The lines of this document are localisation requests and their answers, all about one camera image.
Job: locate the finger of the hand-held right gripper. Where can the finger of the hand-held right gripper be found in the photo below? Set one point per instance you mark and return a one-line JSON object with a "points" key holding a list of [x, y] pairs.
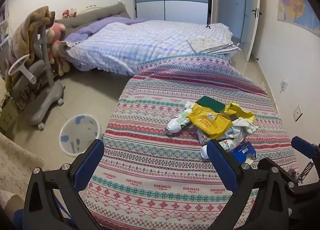
{"points": [[303, 146]]}

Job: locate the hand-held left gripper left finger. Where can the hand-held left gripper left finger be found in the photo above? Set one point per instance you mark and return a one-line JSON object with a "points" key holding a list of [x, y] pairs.
{"points": [[88, 167]]}

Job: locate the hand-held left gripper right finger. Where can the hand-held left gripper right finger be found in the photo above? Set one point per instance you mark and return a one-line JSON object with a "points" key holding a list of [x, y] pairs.
{"points": [[221, 165]]}

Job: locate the small white bottle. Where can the small white bottle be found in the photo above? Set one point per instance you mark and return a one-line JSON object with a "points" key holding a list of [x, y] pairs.
{"points": [[204, 152]]}

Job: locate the blue cardboard box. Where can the blue cardboard box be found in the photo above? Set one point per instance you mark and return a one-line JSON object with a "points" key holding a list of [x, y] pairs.
{"points": [[243, 151]]}

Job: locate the white plastic waste bin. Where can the white plastic waste bin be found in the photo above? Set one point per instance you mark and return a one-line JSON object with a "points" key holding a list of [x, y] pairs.
{"points": [[75, 132]]}

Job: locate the yellow plastic bag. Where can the yellow plastic bag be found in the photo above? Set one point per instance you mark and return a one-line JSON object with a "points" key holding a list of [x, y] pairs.
{"points": [[207, 120]]}

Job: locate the white bottle with green label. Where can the white bottle with green label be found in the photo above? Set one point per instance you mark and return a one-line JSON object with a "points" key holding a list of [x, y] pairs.
{"points": [[176, 123]]}

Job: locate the white carton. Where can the white carton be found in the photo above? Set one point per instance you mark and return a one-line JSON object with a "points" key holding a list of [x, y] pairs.
{"points": [[203, 137]]}

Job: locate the crumpled white plastic bag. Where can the crumpled white plastic bag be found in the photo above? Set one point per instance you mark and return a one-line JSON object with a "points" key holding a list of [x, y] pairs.
{"points": [[237, 132]]}

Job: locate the green sponge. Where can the green sponge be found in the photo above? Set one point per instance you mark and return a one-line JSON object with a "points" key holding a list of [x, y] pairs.
{"points": [[208, 102]]}

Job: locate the striped patterned blanket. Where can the striped patterned blanket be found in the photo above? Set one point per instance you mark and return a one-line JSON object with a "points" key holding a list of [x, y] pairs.
{"points": [[155, 170]]}

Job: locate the beige floral cloth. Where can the beige floral cloth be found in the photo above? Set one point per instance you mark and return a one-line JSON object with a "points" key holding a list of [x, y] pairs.
{"points": [[15, 170]]}

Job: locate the grey swivel chair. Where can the grey swivel chair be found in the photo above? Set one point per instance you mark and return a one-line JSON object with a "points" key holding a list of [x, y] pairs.
{"points": [[45, 100]]}

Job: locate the folded floral cloth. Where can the folded floral cloth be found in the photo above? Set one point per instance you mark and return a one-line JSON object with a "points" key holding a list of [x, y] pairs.
{"points": [[210, 44]]}

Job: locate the purple duvet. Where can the purple duvet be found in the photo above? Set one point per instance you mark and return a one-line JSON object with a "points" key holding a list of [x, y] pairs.
{"points": [[82, 36]]}

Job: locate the purple checkered bed blanket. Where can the purple checkered bed blanket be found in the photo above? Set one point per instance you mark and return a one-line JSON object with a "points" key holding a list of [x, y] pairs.
{"points": [[130, 42]]}

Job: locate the pink plush toy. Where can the pink plush toy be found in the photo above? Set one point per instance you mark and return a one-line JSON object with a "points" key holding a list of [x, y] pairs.
{"points": [[56, 32]]}

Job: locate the brown fleece blanket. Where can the brown fleece blanket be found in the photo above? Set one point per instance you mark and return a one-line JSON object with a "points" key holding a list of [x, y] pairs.
{"points": [[22, 35]]}

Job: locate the grey headboard cushion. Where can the grey headboard cushion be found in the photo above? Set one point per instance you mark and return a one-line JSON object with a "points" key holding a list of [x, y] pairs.
{"points": [[100, 14]]}

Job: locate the white cat plush toy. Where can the white cat plush toy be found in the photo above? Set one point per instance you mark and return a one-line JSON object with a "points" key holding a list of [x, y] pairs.
{"points": [[71, 13]]}

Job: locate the white wall switch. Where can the white wall switch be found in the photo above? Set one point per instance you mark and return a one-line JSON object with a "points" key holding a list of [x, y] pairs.
{"points": [[298, 112]]}

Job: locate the white wall socket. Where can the white wall socket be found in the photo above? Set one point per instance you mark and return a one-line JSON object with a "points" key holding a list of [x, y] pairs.
{"points": [[284, 85]]}

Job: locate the wall map poster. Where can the wall map poster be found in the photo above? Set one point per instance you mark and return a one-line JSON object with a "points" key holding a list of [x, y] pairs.
{"points": [[297, 2]]}

